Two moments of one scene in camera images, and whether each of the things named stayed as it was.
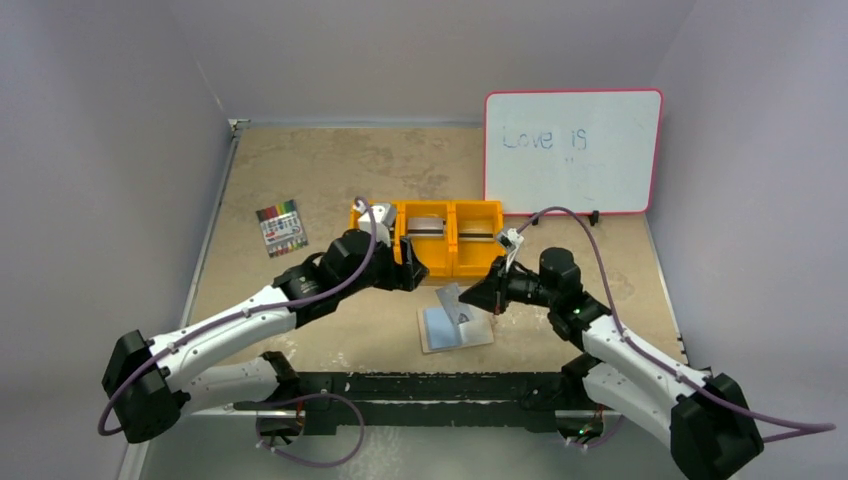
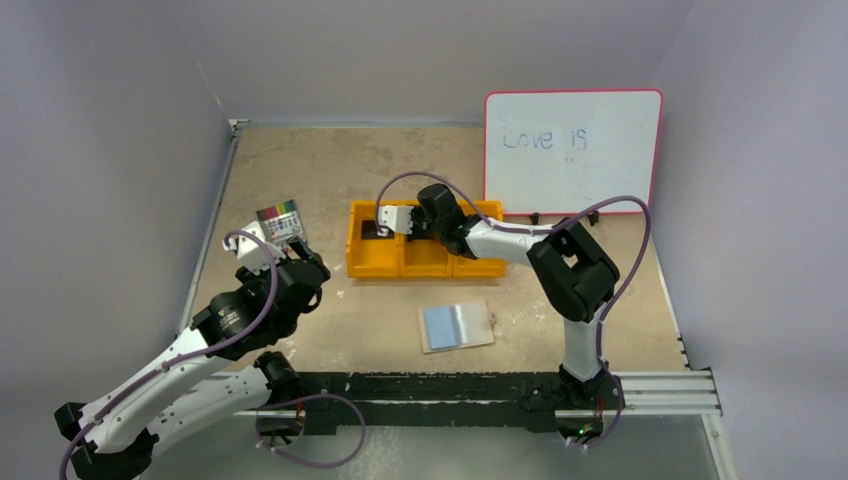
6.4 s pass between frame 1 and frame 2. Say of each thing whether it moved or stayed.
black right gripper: moved
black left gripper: moved
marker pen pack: stayed
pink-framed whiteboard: stayed
